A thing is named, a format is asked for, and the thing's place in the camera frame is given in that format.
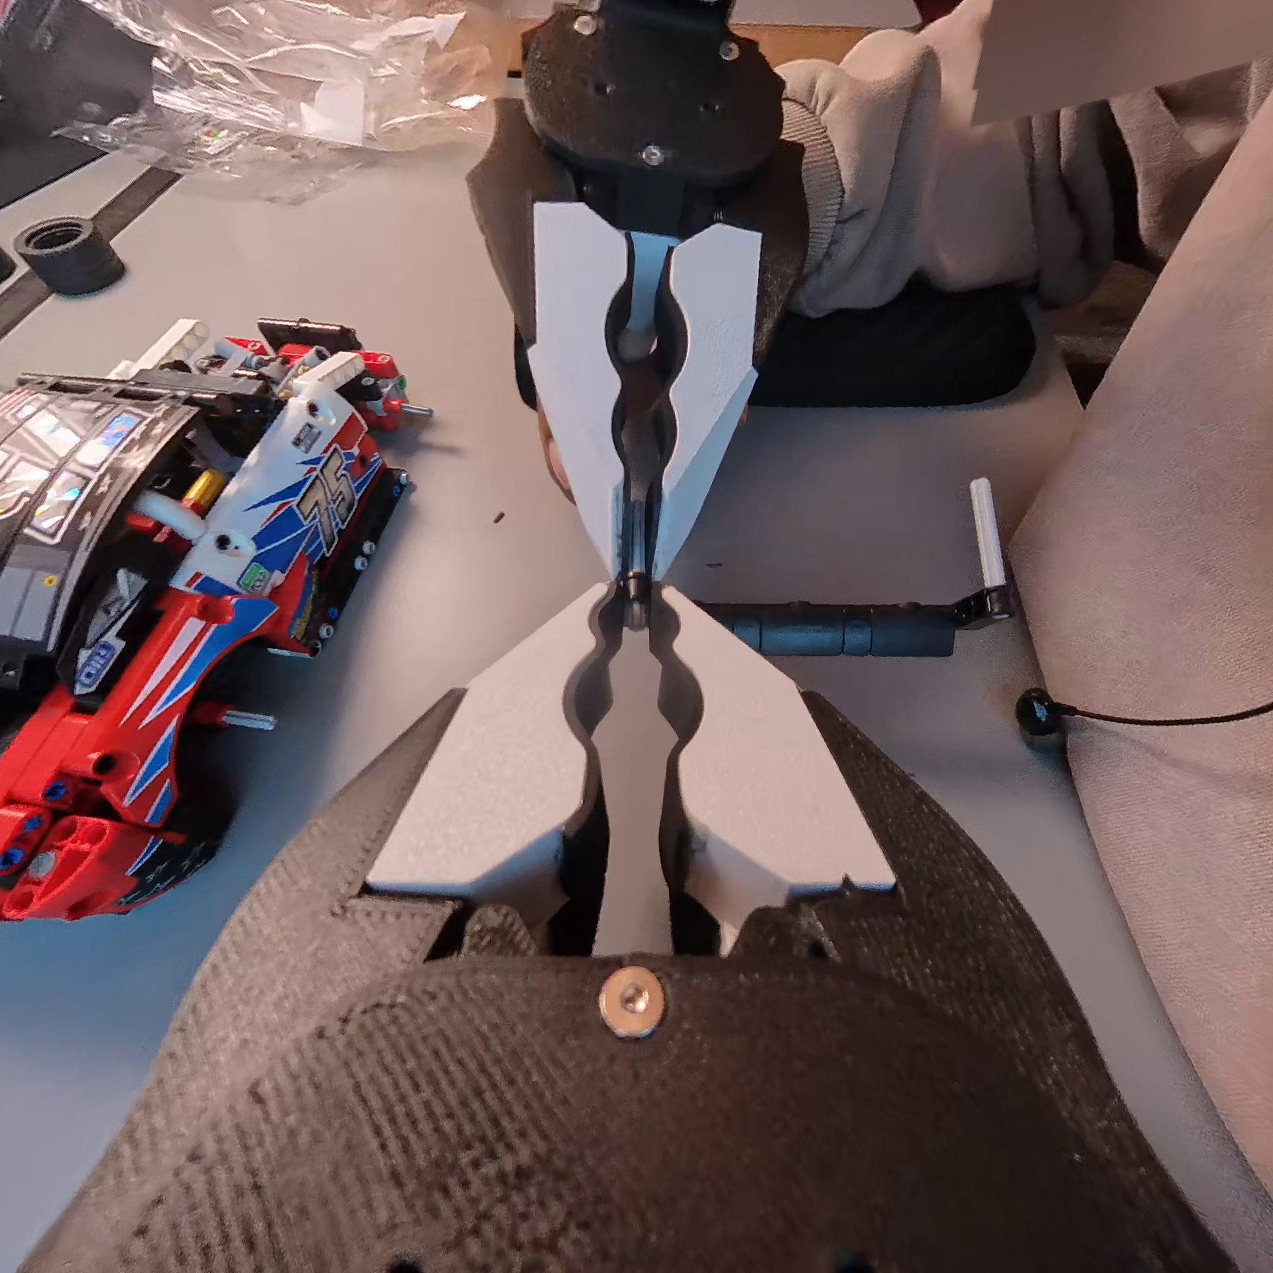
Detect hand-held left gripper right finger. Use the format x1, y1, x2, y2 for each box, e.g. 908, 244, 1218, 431
648, 585, 898, 934

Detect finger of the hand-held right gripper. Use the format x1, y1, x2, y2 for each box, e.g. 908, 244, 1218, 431
527, 202, 639, 587
644, 223, 765, 587

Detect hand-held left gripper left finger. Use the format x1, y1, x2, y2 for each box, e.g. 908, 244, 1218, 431
365, 582, 611, 923

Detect black lego beam assembly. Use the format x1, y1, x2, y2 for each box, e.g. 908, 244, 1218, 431
617, 477, 1018, 659

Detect grey lego axle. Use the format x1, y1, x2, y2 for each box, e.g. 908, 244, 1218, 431
623, 488, 653, 599

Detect person's right forearm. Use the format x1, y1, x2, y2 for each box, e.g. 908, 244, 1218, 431
776, 24, 1056, 320

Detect red white lego race car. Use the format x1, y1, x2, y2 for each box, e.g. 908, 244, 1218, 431
0, 317, 435, 923

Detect black lego tire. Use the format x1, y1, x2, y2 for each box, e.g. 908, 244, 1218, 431
13, 215, 127, 297

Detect person's right hand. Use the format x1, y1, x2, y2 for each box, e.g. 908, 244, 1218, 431
536, 403, 583, 509

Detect black cloth pad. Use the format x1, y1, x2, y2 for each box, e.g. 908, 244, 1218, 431
747, 280, 1038, 411

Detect clear plastic bags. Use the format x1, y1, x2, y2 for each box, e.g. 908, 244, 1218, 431
59, 0, 498, 208

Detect black box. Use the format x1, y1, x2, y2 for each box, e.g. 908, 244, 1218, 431
0, 0, 160, 205

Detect black drawstring with bead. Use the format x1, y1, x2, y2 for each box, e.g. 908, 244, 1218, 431
1014, 687, 1273, 743

